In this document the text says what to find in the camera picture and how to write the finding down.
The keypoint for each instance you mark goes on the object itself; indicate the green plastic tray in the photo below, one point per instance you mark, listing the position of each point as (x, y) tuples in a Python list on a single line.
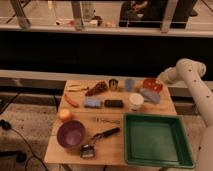
[(156, 141)]

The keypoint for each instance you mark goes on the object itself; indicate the blue sponge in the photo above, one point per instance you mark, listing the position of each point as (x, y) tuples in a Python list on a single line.
[(92, 103)]

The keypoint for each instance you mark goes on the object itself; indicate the purple bowl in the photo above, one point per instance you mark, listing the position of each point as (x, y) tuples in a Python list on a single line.
[(71, 134)]

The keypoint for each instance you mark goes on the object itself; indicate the orange carrot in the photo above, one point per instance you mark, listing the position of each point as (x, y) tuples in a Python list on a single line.
[(71, 102)]

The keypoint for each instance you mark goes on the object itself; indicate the white cup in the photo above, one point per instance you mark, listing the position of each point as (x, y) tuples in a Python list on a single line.
[(135, 101)]

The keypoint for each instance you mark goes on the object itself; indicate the light blue cup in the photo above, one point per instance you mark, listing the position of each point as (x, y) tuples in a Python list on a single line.
[(129, 85)]

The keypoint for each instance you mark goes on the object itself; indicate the wooden board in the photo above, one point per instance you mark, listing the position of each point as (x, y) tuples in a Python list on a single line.
[(108, 151)]

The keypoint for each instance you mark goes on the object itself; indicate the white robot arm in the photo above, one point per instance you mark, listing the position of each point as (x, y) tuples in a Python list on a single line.
[(190, 72)]

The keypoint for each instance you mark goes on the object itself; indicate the metal fork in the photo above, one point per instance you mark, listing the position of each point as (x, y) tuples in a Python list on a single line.
[(98, 119)]

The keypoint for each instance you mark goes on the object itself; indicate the small metal cup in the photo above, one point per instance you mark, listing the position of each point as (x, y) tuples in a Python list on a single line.
[(113, 84)]

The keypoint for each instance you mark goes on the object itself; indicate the black handled brush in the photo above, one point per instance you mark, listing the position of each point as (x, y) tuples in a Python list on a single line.
[(88, 150)]

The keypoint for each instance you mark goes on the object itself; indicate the yellow banana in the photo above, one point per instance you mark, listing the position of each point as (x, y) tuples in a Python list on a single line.
[(77, 88)]

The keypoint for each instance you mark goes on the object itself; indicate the seated person in background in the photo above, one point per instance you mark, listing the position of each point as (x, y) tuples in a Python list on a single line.
[(142, 13)]

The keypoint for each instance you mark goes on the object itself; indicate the red yellow apple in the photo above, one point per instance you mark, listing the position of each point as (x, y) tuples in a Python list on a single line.
[(65, 115)]

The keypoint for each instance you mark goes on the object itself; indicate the brown grape bunch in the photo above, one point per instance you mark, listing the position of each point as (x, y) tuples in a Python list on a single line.
[(97, 89)]

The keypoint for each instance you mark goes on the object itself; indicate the red bowl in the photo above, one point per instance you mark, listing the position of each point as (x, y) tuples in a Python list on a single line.
[(152, 84)]

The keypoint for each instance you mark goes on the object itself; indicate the black rectangular block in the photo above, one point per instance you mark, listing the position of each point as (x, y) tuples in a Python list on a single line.
[(113, 103)]

